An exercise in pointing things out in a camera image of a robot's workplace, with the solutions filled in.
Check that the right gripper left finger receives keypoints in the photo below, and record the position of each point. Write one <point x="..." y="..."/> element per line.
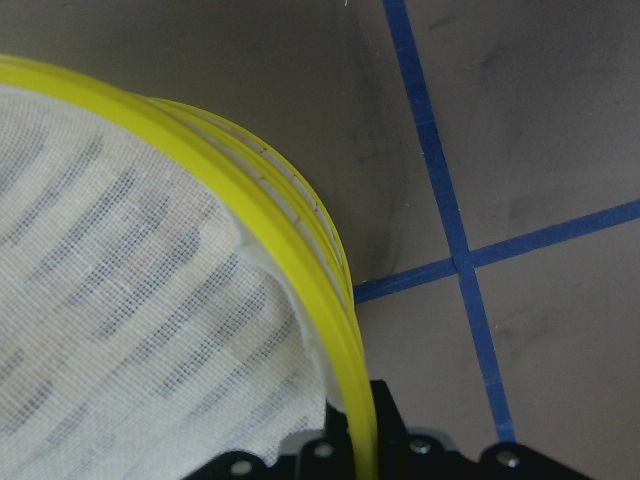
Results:
<point x="336" y="429"/>

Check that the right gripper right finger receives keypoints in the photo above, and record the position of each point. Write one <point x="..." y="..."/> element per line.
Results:
<point x="392" y="433"/>

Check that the yellow bamboo steamer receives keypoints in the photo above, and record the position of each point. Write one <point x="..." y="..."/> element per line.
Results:
<point x="145" y="330"/>
<point x="278" y="206"/>

